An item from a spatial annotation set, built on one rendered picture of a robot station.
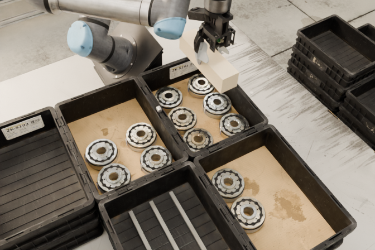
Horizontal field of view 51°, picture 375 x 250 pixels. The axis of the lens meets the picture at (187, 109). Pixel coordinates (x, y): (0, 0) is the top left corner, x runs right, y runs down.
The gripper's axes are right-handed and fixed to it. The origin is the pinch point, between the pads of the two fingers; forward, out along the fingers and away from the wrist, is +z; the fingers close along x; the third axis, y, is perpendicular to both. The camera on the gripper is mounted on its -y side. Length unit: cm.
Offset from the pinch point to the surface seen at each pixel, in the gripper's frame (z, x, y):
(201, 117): 25.9, -2.5, 3.1
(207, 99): 23.0, 2.6, -0.8
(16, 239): 16, -71, 18
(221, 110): 23.1, 4.0, 6.1
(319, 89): 72, 86, -9
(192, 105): 26.0, -2.1, -3.4
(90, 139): 26.0, -40.3, -8.6
